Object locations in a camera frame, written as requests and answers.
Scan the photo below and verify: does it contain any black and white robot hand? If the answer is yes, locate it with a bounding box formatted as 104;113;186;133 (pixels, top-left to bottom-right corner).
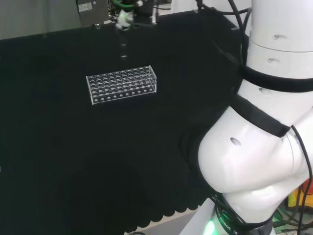
110;0;159;31

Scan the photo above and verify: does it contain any clear glass test tube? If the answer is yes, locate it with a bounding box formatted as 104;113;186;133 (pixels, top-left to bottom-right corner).
119;28;129;59

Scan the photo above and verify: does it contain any clear acrylic test tube rack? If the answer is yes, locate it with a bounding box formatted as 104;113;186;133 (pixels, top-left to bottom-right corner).
86;65;157;106

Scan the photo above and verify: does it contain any grey metal box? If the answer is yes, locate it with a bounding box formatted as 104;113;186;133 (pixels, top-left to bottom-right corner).
75;0;110;26

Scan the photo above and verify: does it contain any black bench cloth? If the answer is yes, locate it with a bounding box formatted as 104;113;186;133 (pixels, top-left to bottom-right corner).
0;10;250;235

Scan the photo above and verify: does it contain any yellow stop button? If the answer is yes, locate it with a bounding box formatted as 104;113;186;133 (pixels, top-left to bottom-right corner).
288;188;309;209

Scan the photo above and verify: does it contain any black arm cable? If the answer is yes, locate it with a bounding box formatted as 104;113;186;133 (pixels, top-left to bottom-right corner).
227;0;252;71

